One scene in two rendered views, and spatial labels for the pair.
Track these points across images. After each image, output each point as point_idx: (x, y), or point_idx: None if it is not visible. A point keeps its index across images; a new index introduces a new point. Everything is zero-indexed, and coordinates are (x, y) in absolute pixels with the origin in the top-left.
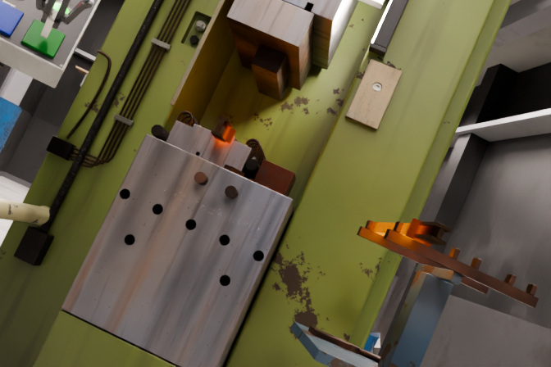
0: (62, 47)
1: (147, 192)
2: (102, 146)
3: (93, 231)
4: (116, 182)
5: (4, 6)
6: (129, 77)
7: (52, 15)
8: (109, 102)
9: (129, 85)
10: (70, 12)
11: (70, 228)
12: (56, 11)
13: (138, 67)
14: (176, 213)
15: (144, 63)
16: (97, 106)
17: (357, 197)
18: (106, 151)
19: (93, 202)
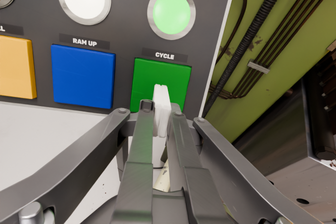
0: (191, 90)
1: (293, 190)
2: (235, 83)
3: (228, 130)
4: (247, 108)
5: (79, 57)
6: (271, 16)
7: (157, 129)
8: (244, 52)
9: (268, 26)
10: (199, 132)
11: (213, 125)
12: (165, 110)
13: (287, 0)
14: (324, 211)
15: None
16: (229, 50)
17: None
18: (239, 91)
19: (228, 116)
